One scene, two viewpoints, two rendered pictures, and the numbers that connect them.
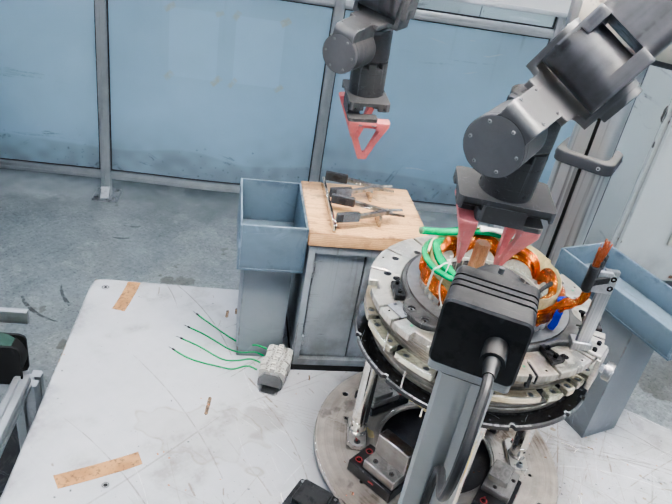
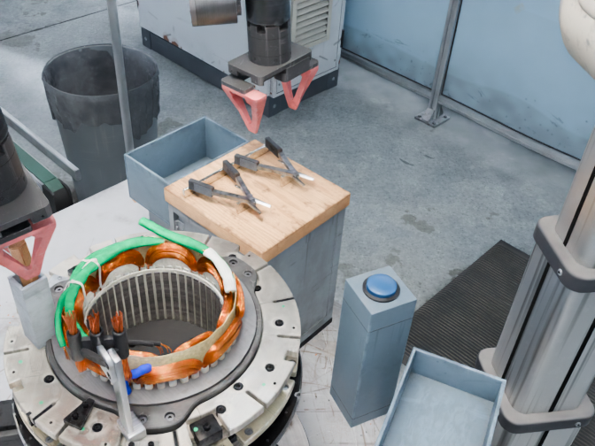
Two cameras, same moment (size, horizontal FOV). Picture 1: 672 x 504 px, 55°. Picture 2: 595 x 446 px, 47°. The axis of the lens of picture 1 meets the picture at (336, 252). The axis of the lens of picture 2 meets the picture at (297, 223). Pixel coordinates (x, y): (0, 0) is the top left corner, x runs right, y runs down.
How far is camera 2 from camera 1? 0.90 m
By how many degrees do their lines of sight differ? 43
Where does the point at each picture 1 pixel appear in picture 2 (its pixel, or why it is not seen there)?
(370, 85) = (254, 49)
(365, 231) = (215, 211)
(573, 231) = (531, 349)
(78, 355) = (64, 218)
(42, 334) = not seen: hidden behind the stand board
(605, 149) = (583, 248)
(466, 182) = not seen: outside the picture
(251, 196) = (212, 137)
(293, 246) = (161, 196)
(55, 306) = not seen: hidden behind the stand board
